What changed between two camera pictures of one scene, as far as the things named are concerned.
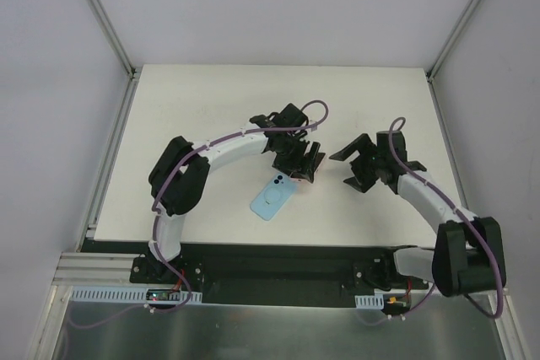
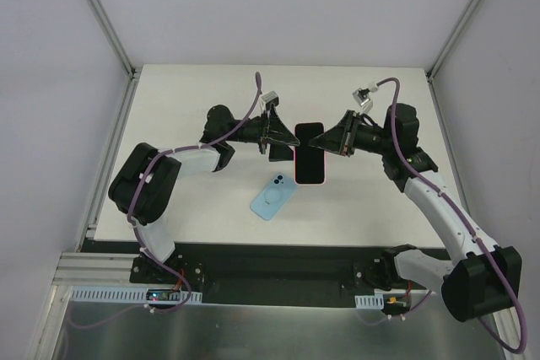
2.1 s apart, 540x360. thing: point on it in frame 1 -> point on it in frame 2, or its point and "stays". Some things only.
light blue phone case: [273, 196] stays
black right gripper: [364, 164] -> [348, 134]
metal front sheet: [440, 327] stays
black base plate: [245, 274] stays
